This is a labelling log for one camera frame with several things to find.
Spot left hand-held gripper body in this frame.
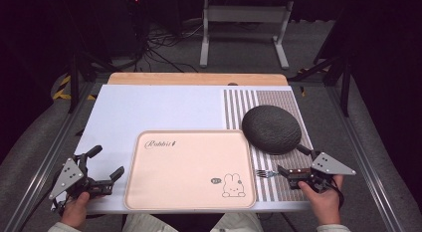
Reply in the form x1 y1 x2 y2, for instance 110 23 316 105
49 153 113 200

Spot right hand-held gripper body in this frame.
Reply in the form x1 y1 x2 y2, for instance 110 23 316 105
288 151 357 194

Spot fork with wooden handle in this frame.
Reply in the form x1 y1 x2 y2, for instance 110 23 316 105
255 168 312 179

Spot person's left hand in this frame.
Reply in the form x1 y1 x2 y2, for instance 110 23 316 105
60 191 91 230

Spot person's right hand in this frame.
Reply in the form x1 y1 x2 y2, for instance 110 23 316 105
297 174 344 226

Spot dark round textured plate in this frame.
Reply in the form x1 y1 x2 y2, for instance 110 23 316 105
241 105 303 156

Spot grey striped placemat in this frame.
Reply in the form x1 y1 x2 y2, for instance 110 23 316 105
221 89 315 203

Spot white table mat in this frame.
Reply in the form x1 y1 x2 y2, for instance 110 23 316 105
73 84 315 215

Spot yellow black floor tape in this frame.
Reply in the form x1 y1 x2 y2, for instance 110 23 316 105
52 75 98 102

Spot black tripod stand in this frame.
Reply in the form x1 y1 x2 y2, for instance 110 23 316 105
66 51 115 115
288 54 353 117

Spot pink tray with rabbit print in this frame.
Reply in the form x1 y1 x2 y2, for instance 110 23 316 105
123 129 257 211

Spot dark cabinet with red light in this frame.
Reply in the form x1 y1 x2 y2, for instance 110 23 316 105
122 0 148 59

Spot white metal stand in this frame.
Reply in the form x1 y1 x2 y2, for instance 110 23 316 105
199 0 295 71

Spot aluminium frame rail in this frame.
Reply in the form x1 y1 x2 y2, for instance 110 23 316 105
323 84 406 232
3 82 98 232

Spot right hand-held gripper cable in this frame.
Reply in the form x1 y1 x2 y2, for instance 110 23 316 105
330 178 346 211

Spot black floor cables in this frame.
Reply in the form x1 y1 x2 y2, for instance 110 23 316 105
137 22 204 74

